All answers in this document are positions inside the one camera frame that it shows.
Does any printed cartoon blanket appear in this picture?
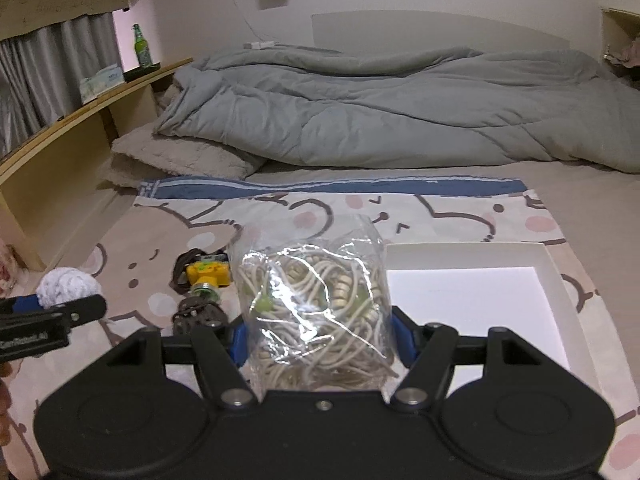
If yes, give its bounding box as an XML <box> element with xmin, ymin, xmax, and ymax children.
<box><xmin>0</xmin><ymin>176</ymin><xmax>640</xmax><ymax>476</ymax></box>

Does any beige pillow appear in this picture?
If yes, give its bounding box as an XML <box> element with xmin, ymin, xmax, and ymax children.
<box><xmin>102</xmin><ymin>85</ymin><xmax>268</xmax><ymax>189</ymax></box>

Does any grey duvet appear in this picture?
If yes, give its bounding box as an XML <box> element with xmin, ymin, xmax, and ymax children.
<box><xmin>152</xmin><ymin>46</ymin><xmax>640</xmax><ymax>175</ymax></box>

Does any brown hair claw clip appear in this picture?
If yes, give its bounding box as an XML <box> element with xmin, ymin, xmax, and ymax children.
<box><xmin>171</xmin><ymin>246</ymin><xmax>228</xmax><ymax>337</ymax></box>

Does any green glass bottle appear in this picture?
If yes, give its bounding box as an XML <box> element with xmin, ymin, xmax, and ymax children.
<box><xmin>131</xmin><ymin>24</ymin><xmax>154</xmax><ymax>70</ymax></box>

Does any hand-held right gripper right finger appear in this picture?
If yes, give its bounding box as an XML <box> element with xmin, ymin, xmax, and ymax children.
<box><xmin>390</xmin><ymin>306</ymin><xmax>546</xmax><ymax>411</ymax></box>

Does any white crochet ball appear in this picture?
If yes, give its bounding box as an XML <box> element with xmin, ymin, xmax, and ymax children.
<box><xmin>36</xmin><ymin>267</ymin><xmax>103</xmax><ymax>309</ymax></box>

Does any yellow toy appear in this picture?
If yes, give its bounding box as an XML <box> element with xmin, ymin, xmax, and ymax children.
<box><xmin>185</xmin><ymin>254</ymin><xmax>232</xmax><ymax>297</ymax></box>

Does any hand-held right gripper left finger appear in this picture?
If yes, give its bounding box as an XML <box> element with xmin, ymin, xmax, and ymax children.
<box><xmin>100</xmin><ymin>316</ymin><xmax>255</xmax><ymax>408</ymax></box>

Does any black tray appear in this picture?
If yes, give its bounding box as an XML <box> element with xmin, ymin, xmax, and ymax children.
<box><xmin>122</xmin><ymin>62</ymin><xmax>164</xmax><ymax>83</ymax></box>

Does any white cardboard box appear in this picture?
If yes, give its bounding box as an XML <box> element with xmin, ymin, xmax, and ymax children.
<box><xmin>385</xmin><ymin>242</ymin><xmax>599</xmax><ymax>386</ymax></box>

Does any pink cloth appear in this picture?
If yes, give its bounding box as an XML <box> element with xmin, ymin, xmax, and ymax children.
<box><xmin>605</xmin><ymin>32</ymin><xmax>640</xmax><ymax>69</ymax></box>

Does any tissue box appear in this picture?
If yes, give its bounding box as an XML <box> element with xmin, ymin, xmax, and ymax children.
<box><xmin>79</xmin><ymin>63</ymin><xmax>126</xmax><ymax>104</ymax></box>

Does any grey curtain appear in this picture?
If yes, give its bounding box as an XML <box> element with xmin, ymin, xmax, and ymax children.
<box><xmin>0</xmin><ymin>10</ymin><xmax>124</xmax><ymax>159</ymax></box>

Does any wooden cabinet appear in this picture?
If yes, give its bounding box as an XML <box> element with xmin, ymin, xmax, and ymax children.
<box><xmin>600</xmin><ymin>7</ymin><xmax>640</xmax><ymax>83</ymax></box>

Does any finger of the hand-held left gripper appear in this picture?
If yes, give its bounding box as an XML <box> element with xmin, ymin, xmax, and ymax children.
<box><xmin>14</xmin><ymin>293</ymin><xmax>108</xmax><ymax>329</ymax></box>

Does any wooden bedside shelf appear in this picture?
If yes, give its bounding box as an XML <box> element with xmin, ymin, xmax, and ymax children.
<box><xmin>0</xmin><ymin>57</ymin><xmax>194</xmax><ymax>273</ymax></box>

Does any floral cloth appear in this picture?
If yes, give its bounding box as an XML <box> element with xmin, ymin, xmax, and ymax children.
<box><xmin>0</xmin><ymin>239</ymin><xmax>22</xmax><ymax>292</ymax></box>

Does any beige curtain valance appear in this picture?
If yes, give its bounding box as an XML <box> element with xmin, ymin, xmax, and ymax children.
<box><xmin>0</xmin><ymin>0</ymin><xmax>132</xmax><ymax>41</ymax></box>

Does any clear bag of beige cords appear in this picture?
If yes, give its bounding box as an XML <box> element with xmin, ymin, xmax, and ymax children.
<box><xmin>234</xmin><ymin>214</ymin><xmax>401</xmax><ymax>392</ymax></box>

